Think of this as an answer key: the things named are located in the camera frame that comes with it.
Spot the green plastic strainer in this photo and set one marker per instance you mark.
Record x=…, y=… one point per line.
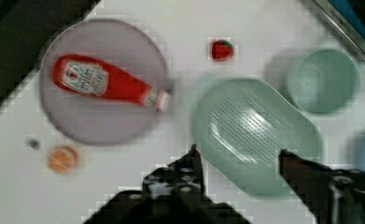
x=240, y=125

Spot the red ketchup bottle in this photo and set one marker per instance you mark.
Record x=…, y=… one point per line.
x=95, y=78

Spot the grey round plate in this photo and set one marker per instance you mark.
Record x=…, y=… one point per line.
x=97, y=121

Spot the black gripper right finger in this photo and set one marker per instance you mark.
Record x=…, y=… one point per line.
x=333, y=196

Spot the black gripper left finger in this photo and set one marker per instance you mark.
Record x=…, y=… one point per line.
x=186, y=172

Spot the red toy strawberry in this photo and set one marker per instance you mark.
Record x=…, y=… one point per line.
x=221, y=50

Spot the orange slice toy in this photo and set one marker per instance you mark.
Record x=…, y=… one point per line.
x=62, y=159

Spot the silver toaster oven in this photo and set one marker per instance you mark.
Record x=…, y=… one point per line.
x=346, y=18

